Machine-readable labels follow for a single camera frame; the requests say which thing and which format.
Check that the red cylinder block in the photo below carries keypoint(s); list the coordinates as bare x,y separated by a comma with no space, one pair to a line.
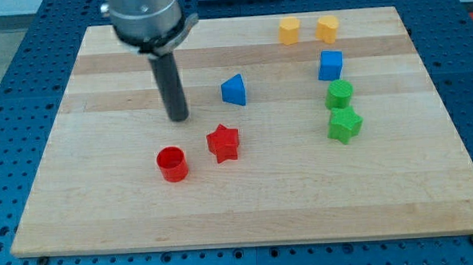
171,161

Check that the blue triangle block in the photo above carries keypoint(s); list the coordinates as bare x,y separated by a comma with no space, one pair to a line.
233,91

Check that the green cylinder block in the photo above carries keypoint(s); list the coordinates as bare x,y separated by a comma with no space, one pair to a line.
339,94

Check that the green star block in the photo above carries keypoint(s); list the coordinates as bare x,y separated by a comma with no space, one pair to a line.
344,124

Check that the red star block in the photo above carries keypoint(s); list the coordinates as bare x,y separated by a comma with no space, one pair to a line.
223,143

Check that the blue cube block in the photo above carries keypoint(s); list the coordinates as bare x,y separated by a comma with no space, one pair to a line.
331,64

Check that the yellow pentagon block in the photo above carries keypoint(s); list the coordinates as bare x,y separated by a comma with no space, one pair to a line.
289,30

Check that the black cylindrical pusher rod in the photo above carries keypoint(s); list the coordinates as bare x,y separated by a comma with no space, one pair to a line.
169,85

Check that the wooden board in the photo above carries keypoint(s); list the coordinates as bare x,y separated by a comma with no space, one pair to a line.
98,189

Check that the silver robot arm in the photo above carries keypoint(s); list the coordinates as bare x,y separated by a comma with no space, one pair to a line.
155,28

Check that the yellow heart block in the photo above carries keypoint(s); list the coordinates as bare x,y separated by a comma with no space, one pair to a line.
327,28

